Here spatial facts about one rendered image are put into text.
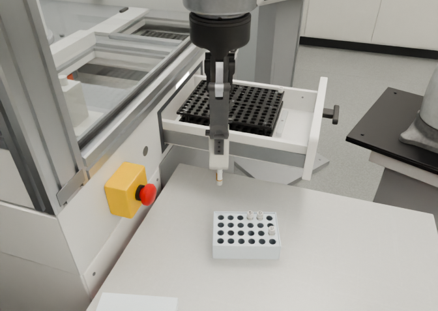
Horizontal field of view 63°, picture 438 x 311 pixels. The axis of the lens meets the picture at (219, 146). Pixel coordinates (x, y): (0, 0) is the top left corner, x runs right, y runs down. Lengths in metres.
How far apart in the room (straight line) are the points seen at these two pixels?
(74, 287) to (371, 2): 3.37
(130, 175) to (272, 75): 1.29
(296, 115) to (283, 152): 0.22
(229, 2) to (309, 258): 0.49
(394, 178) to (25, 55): 0.93
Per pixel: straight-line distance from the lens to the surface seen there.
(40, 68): 0.48
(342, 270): 0.72
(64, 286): 0.74
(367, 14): 3.70
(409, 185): 1.10
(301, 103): 0.97
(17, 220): 0.64
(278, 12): 1.72
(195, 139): 0.80
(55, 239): 0.62
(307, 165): 0.75
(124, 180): 0.64
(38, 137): 0.49
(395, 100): 1.25
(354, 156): 2.30
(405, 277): 0.75
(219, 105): 0.45
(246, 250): 0.68
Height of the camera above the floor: 1.32
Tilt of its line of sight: 36 degrees down
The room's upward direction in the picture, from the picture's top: straight up
